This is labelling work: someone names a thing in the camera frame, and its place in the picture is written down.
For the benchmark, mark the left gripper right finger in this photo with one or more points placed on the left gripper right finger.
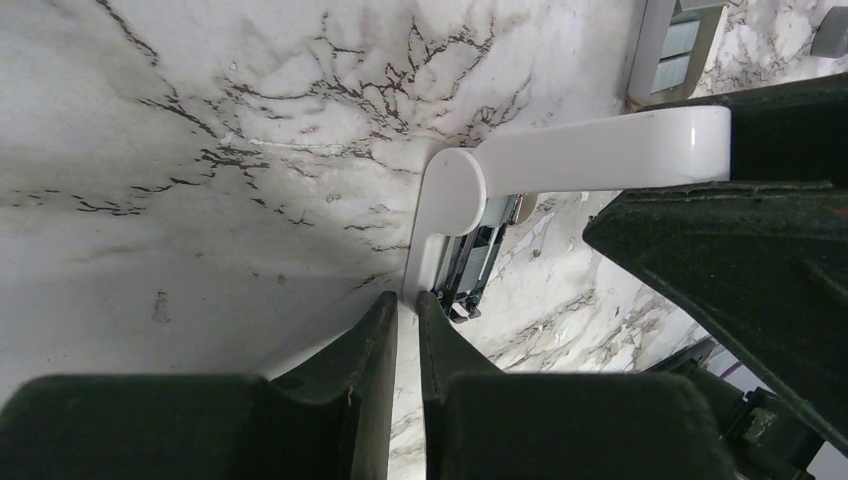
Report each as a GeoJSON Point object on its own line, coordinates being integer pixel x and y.
{"type": "Point", "coordinates": [484, 423]}

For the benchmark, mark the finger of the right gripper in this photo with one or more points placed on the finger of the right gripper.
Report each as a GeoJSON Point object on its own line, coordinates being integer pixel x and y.
{"type": "Point", "coordinates": [790, 132]}
{"type": "Point", "coordinates": [761, 266]}

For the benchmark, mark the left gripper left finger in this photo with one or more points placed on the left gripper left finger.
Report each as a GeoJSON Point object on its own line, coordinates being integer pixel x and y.
{"type": "Point", "coordinates": [328, 418]}

